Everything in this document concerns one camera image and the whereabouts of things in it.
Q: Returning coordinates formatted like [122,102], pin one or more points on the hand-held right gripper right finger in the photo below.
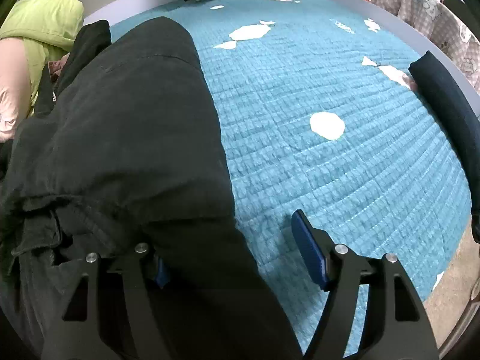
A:
[309,249]

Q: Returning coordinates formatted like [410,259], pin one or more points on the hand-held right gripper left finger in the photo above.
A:
[161,272]

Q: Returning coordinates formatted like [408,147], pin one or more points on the black jacket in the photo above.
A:
[131,120]

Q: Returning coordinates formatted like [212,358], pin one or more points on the teal quilted blanket white patches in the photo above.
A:
[300,176]

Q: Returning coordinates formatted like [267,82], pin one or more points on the dark blue sleeved arm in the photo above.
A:
[446,93]

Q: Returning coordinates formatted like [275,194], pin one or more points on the pale pink garment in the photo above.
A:
[11,82]

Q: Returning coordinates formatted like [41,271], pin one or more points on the lime green jacket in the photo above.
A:
[41,22]

